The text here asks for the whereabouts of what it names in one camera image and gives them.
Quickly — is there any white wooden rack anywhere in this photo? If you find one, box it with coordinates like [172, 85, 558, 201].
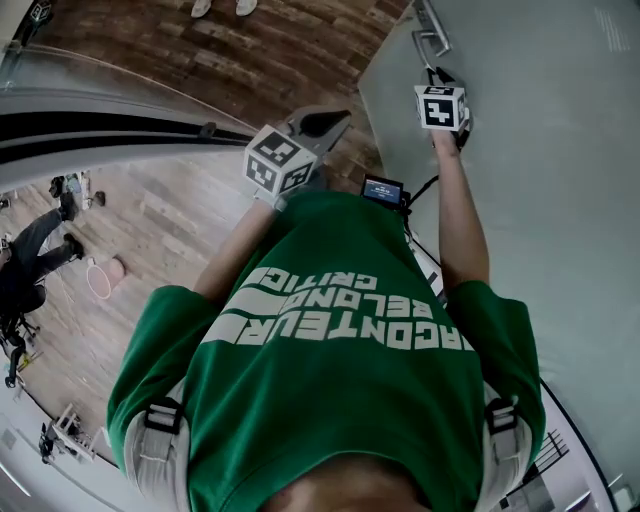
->
[39, 402, 99, 464]

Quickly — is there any person in green shirt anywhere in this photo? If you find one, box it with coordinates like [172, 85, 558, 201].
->
[107, 192, 546, 512]

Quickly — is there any person's left forearm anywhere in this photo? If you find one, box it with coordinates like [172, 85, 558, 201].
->
[192, 202, 279, 306]

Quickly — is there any pink waste basket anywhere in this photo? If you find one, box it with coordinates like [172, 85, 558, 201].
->
[85, 254, 126, 301]

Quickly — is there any grey shoulder strap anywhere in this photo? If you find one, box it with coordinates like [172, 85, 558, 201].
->
[123, 397, 191, 512]
[482, 397, 534, 512]

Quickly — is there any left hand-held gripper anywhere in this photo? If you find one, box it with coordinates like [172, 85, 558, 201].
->
[243, 104, 352, 214]

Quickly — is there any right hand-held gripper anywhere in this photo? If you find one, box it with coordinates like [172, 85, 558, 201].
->
[413, 67, 471, 132]

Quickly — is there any metal door handle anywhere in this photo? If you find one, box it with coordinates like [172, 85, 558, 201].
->
[411, 0, 454, 69]

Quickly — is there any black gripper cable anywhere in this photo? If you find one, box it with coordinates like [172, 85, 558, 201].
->
[399, 174, 441, 216]

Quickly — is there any black metal railing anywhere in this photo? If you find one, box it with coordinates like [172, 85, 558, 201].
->
[519, 429, 571, 496]

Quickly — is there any frosted glass door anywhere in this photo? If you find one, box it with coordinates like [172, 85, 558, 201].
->
[357, 0, 640, 501]

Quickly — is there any clutter of bottles and tools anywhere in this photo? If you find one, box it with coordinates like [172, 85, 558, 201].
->
[49, 172, 94, 211]

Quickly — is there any person's head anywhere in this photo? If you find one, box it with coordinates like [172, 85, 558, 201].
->
[272, 467, 431, 512]

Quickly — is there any small black monitor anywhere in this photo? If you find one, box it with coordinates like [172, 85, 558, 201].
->
[360, 174, 405, 205]

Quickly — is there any person's right forearm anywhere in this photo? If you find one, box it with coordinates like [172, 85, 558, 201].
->
[430, 130, 491, 294]

